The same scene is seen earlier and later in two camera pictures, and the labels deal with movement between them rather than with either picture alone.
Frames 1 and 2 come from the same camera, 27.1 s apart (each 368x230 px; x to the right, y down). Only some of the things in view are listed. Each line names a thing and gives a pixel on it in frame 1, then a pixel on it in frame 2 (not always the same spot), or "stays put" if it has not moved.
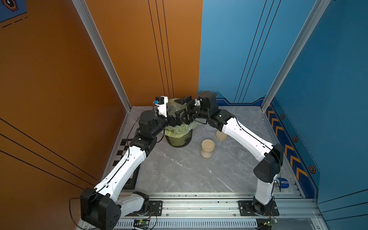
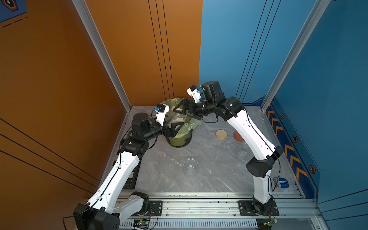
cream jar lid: [220, 135] stays put
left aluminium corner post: [91, 27] stays put
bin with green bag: [179, 130] stays put
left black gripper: [173, 123] to [171, 132]
